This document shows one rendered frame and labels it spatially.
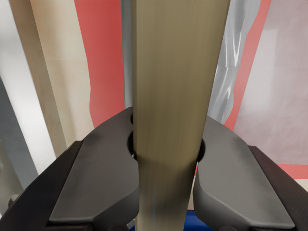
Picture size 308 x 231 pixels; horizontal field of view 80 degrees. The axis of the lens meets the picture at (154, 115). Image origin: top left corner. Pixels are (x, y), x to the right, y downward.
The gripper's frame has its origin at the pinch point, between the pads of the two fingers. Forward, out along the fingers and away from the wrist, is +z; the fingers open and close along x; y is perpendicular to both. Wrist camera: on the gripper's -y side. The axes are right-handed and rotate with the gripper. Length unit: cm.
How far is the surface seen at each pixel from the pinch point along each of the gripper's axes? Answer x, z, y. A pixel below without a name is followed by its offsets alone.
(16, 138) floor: -109, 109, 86
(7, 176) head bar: -21.7, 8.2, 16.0
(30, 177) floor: -111, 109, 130
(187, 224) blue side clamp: 6.5, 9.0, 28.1
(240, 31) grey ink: 9.4, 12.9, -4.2
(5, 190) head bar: -21.7, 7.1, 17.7
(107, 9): -6.1, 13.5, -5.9
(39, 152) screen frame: -17.1, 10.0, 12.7
